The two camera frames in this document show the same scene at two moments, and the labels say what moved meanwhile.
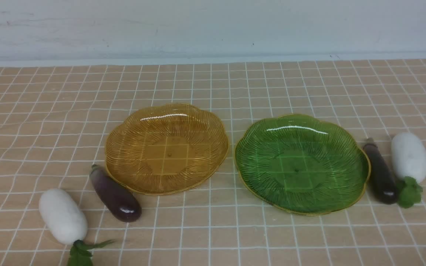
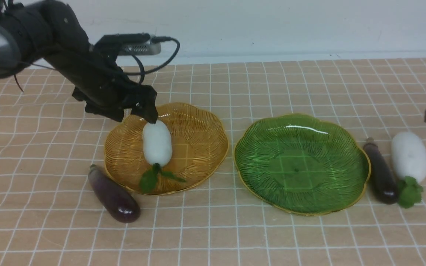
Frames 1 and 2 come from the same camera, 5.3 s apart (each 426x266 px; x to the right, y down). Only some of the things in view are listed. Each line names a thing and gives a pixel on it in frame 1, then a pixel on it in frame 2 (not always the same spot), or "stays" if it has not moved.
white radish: (410, 159) stays
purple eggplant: (382, 178) stays
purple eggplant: (121, 204) stays
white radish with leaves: (64, 220) → (157, 147)
